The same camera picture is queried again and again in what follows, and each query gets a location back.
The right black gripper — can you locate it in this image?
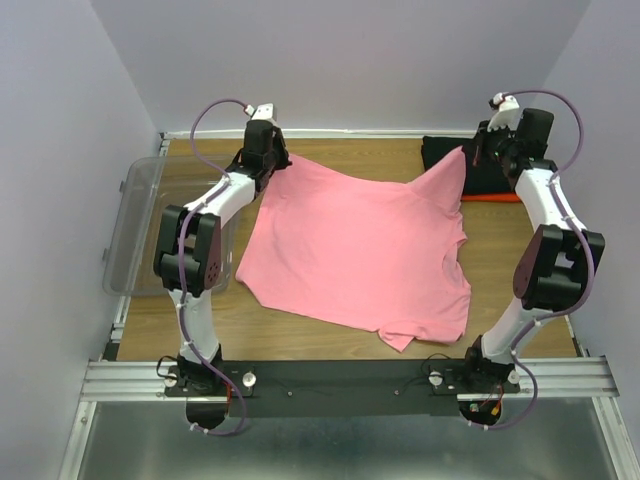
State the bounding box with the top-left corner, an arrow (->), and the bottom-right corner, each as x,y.
460,120 -> 518,167

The pink t shirt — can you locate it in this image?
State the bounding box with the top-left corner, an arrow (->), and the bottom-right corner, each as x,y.
236,149 -> 471,351

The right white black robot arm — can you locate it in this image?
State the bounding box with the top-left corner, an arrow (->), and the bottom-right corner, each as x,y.
459,107 -> 605,392

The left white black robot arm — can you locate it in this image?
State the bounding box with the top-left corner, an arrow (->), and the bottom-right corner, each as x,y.
153,119 -> 291,396

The folded black t shirt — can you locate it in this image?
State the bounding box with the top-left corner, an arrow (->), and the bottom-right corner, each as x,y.
421,136 -> 515,196

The folded orange t shirt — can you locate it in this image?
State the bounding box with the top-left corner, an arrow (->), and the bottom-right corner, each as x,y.
461,193 -> 521,203

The clear plastic bin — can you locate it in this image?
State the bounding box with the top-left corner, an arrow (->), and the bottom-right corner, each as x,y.
103,154 -> 237,297

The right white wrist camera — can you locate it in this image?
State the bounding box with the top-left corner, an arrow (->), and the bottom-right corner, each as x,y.
487,93 -> 520,132

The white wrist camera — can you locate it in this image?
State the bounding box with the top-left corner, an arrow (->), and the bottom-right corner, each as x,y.
244,103 -> 278,126
487,93 -> 520,132

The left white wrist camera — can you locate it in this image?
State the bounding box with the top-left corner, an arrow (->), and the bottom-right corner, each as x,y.
244,103 -> 278,126

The aluminium frame rail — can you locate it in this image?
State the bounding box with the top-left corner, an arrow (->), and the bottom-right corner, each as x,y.
60,357 -> 639,479

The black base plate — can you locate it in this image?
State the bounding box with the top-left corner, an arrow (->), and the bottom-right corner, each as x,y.
156,355 -> 520,433

